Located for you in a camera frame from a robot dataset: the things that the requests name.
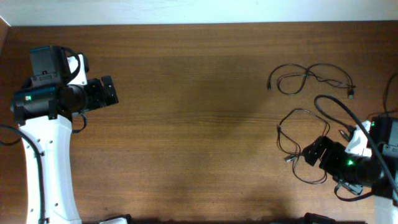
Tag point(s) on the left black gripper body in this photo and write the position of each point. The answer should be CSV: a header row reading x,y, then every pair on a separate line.
x,y
96,97

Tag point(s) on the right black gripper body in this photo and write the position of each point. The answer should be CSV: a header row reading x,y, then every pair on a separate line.
x,y
321,144

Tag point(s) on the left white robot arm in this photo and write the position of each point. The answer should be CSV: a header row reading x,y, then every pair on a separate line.
x,y
44,109

